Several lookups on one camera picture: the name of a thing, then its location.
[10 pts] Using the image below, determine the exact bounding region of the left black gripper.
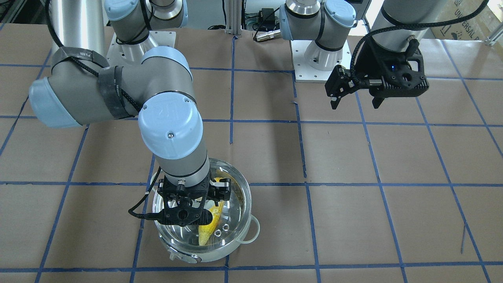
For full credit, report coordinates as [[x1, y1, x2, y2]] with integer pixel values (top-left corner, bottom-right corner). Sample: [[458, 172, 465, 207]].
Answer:
[[325, 35, 429, 110]]

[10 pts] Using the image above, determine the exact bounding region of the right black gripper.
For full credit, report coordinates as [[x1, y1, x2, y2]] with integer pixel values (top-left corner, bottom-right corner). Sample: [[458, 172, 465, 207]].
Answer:
[[156, 174, 231, 227]]

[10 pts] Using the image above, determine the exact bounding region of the yellow corn cob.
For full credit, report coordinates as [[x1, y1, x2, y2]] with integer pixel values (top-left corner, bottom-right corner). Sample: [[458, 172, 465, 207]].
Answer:
[[198, 201, 224, 246]]

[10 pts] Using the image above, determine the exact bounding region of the glass pot lid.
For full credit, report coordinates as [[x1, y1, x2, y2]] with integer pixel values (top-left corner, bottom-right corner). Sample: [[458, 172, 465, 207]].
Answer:
[[154, 158, 252, 257]]

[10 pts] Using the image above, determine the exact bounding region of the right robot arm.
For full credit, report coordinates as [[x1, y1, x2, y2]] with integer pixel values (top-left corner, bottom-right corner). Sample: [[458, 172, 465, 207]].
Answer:
[[29, 0, 231, 227]]

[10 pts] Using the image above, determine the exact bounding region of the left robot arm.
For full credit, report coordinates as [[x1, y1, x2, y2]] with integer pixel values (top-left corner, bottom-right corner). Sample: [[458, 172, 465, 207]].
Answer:
[[279, 0, 488, 110]]

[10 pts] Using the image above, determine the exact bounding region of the white steel cooking pot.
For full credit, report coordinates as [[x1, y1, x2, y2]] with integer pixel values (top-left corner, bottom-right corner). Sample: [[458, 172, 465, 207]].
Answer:
[[141, 158, 257, 263]]

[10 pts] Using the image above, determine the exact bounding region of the silver metal connector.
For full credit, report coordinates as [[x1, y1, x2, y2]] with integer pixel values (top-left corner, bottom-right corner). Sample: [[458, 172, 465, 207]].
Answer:
[[254, 30, 282, 42]]

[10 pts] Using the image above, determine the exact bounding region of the cardboard box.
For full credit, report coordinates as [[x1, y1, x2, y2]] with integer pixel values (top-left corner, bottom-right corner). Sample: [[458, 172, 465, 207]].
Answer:
[[432, 0, 503, 42]]

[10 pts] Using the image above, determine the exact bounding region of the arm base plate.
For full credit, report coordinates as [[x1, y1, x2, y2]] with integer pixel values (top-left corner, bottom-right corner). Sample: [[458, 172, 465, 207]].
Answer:
[[105, 31, 176, 66], [290, 40, 351, 83]]

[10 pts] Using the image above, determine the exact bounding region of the aluminium frame post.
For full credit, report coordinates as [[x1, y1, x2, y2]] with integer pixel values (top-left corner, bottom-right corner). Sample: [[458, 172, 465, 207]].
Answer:
[[224, 0, 243, 37]]

